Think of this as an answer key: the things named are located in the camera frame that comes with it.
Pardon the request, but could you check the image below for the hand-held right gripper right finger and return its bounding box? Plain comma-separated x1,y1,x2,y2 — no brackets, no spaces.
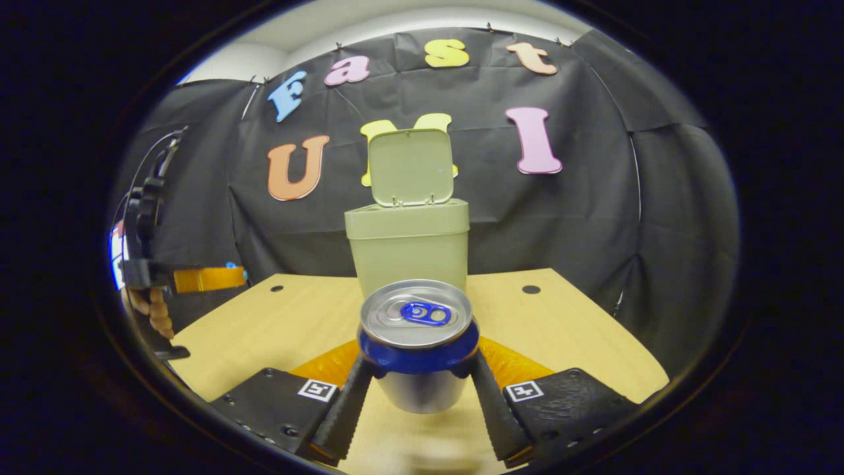
469,335,639,469

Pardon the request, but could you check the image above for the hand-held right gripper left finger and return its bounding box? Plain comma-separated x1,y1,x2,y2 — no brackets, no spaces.
210,338,378,462

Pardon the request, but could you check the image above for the blue pop can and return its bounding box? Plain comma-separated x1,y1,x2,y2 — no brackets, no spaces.
357,279,480,415

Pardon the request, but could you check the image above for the green desktop garbage bin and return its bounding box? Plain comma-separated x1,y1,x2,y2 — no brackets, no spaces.
344,128,470,301

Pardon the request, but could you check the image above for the wooden desktop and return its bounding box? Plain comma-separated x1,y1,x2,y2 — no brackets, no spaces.
170,267,670,474

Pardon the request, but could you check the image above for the black backdrop cloth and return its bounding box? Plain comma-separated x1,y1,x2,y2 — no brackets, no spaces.
112,26,739,377

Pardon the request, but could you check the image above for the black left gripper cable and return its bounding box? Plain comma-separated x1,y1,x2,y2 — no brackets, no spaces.
122,129,189,222

